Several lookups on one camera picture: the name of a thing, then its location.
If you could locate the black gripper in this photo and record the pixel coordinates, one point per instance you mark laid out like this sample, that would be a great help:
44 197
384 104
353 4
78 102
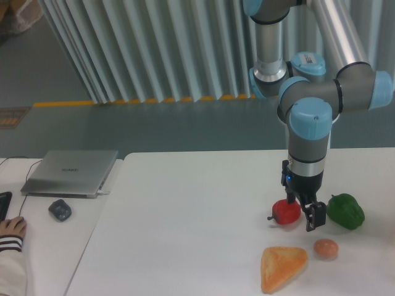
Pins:
304 188

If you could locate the white sleeved forearm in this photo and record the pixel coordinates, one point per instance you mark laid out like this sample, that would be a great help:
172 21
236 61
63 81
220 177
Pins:
13 266

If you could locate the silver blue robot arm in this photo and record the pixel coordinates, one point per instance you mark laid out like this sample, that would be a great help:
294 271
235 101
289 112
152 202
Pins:
308 105

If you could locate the red toy pepper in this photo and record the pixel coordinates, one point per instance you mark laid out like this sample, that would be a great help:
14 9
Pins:
285 213

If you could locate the green toy pepper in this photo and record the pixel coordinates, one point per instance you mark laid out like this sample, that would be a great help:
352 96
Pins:
344 210

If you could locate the person's hand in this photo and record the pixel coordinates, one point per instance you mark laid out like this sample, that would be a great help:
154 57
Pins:
10 227

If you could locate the brown toy egg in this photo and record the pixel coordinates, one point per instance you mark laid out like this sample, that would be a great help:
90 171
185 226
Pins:
326 248

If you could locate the triangular toy toast slice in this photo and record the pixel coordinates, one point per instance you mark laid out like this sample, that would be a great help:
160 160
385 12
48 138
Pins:
279 265

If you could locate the white corrugated folding partition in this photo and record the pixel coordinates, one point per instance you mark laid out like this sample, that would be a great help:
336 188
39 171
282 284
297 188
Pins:
124 50

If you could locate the silver closed laptop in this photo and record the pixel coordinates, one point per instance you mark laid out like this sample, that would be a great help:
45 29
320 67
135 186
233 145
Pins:
70 173

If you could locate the black keyboard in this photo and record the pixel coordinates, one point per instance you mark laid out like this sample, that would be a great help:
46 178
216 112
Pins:
5 199

